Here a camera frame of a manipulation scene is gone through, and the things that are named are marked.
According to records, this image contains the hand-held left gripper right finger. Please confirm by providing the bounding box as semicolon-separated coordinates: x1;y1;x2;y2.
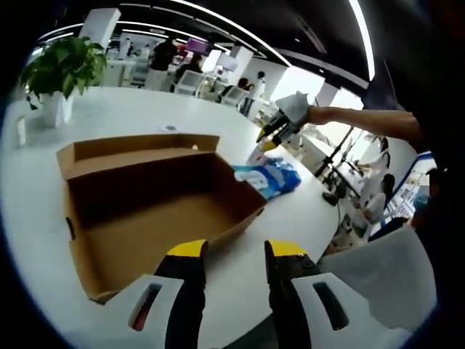
264;239;368;349

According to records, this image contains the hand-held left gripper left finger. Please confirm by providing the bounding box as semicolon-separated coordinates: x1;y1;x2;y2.
126;239;209;349

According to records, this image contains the light blue wet wipes pack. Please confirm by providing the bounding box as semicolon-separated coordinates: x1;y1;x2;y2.
232;164;285;200

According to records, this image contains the brown cardboard shoe box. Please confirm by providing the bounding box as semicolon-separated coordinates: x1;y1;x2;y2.
55;132;269;305

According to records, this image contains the white mesh office chair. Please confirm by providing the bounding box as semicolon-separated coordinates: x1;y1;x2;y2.
220;86;251;109
174;69;203;97

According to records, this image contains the potted green plant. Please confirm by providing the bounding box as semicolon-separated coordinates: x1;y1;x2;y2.
20;35;109;129

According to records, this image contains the purple wall screen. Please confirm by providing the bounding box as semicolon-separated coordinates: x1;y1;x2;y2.
186;38;211;56

